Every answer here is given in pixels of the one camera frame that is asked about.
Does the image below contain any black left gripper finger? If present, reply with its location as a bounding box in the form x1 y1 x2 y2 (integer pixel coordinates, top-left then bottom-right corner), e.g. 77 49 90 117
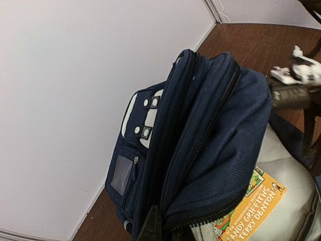
137 205 165 241

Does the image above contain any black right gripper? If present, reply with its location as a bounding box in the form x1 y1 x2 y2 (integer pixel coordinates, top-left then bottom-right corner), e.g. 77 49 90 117
269 82 320 166

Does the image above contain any orange green treehouse book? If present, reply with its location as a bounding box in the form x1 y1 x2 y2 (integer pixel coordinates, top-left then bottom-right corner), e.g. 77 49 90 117
190 167 288 241

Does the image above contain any navy blue student backpack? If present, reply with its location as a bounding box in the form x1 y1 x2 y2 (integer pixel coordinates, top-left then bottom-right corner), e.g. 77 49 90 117
105 49 320 240

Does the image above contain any aluminium right corner post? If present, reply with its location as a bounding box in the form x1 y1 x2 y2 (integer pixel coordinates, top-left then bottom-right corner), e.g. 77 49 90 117
203 0 229 24

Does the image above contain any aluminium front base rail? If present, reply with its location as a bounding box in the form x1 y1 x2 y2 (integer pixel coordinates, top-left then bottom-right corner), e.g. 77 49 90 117
0 229 24 240

